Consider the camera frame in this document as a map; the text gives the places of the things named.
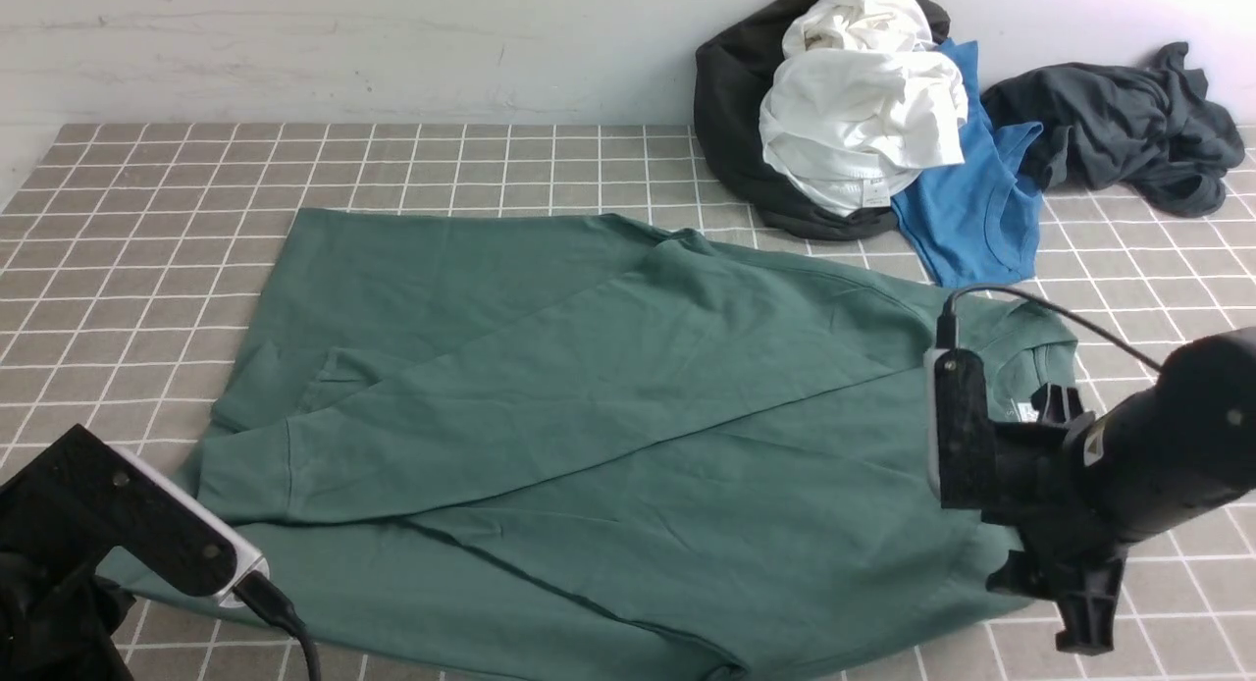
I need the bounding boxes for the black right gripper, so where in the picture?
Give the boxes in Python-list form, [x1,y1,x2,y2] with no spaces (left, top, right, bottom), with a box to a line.
[986,383,1139,655]

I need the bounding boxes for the green long-sleeve shirt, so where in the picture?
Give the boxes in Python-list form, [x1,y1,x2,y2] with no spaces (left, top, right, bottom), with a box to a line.
[172,210,1026,680]

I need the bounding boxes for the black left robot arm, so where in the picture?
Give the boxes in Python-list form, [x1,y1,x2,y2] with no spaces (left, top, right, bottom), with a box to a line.
[1,552,134,680]

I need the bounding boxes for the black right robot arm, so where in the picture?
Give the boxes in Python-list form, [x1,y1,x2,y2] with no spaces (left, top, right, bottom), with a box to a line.
[983,328,1255,655]

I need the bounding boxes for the blue t-shirt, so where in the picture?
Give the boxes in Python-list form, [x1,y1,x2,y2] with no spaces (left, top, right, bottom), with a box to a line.
[892,40,1042,288]

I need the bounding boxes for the white crumpled shirt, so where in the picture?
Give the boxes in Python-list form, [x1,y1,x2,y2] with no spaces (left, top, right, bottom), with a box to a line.
[759,0,968,216]

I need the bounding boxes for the dark grey crumpled garment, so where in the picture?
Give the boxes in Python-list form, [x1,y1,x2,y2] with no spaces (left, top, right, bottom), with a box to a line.
[981,41,1243,219]

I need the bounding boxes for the black garment under pile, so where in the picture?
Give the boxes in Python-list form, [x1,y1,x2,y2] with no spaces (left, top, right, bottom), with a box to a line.
[695,0,951,241]

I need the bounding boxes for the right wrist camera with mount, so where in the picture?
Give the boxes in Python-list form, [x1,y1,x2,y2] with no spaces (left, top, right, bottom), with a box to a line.
[923,348,997,510]

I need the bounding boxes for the black right camera cable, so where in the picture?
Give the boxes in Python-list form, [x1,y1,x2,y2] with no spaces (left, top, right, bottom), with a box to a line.
[934,285,1166,374]

